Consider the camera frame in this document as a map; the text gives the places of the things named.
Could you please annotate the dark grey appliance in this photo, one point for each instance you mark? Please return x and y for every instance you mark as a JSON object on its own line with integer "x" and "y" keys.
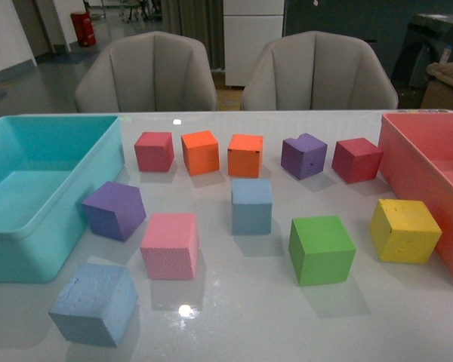
{"x": 428, "y": 39}

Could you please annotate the purple foam cube right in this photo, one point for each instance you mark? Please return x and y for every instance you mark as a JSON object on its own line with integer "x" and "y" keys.
{"x": 304, "y": 156}

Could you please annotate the beige chair left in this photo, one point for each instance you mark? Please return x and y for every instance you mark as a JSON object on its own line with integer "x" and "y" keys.
{"x": 150, "y": 72}

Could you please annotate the orange foam cube left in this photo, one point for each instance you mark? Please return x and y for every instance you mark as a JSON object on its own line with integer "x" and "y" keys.
{"x": 200, "y": 152}

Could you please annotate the green foam cube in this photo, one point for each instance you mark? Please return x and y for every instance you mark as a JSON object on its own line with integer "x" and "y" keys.
{"x": 321, "y": 250}

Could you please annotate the yellow foam cube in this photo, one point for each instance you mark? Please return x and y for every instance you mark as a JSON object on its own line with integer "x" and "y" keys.
{"x": 403, "y": 231}

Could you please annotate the light blue foam cube near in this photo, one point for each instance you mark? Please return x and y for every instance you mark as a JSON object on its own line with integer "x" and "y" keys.
{"x": 96, "y": 305}

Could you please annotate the red fire extinguisher box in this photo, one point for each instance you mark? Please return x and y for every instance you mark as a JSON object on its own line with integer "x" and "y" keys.
{"x": 83, "y": 28}

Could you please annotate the pink foam cube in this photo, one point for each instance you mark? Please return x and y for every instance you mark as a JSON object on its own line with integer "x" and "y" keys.
{"x": 170, "y": 246}

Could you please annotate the purple foam cube left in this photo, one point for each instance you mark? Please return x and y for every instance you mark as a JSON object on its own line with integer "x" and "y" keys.
{"x": 114, "y": 210}

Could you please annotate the light blue foam cube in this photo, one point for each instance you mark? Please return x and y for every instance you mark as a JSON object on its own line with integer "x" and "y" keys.
{"x": 252, "y": 206}
{"x": 96, "y": 305}

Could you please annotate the teal plastic bin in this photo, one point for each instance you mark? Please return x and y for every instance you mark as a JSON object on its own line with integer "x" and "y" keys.
{"x": 48, "y": 165}

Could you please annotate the orange foam cube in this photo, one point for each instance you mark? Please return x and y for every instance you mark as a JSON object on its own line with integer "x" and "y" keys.
{"x": 200, "y": 152}
{"x": 244, "y": 155}

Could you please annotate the white drawer cabinet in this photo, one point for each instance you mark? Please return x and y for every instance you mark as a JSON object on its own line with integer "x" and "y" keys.
{"x": 247, "y": 27}

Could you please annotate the orange foam cube right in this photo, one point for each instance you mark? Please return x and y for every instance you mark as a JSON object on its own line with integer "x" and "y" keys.
{"x": 244, "y": 155}

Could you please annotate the grey curtain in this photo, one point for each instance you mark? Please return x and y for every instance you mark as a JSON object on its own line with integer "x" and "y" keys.
{"x": 201, "y": 20}

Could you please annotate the beige chair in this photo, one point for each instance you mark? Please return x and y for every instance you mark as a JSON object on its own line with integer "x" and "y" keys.
{"x": 318, "y": 71}
{"x": 150, "y": 72}

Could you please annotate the pink plastic bin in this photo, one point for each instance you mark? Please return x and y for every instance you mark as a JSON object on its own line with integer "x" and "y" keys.
{"x": 418, "y": 165}

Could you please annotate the purple foam cube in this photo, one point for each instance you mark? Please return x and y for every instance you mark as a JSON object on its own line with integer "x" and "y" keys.
{"x": 304, "y": 156}
{"x": 114, "y": 210}

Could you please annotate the red foam cube left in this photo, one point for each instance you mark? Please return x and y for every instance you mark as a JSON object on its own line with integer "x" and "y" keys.
{"x": 154, "y": 151}

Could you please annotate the light blue foam cube far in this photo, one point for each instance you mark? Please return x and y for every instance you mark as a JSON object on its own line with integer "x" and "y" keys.
{"x": 252, "y": 206}

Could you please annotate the beige chair right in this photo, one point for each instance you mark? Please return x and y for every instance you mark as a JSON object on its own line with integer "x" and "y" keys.
{"x": 318, "y": 71}

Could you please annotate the dark red foam cube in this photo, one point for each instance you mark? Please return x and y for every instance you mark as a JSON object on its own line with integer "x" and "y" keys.
{"x": 356, "y": 160}

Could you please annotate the cardboard box with cushion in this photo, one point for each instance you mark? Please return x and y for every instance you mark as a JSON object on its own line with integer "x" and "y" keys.
{"x": 439, "y": 92}

